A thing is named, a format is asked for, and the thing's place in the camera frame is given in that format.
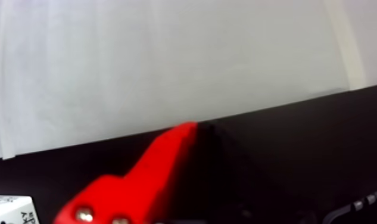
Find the long white paper strip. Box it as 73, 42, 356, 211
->
0, 0, 377, 161

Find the thick black USB cable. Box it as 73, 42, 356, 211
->
322, 185, 377, 224

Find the white cardboard carton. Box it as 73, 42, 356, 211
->
0, 194, 40, 224

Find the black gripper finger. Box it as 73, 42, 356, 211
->
157, 120, 320, 224

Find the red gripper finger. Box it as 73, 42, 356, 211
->
53, 121, 198, 224

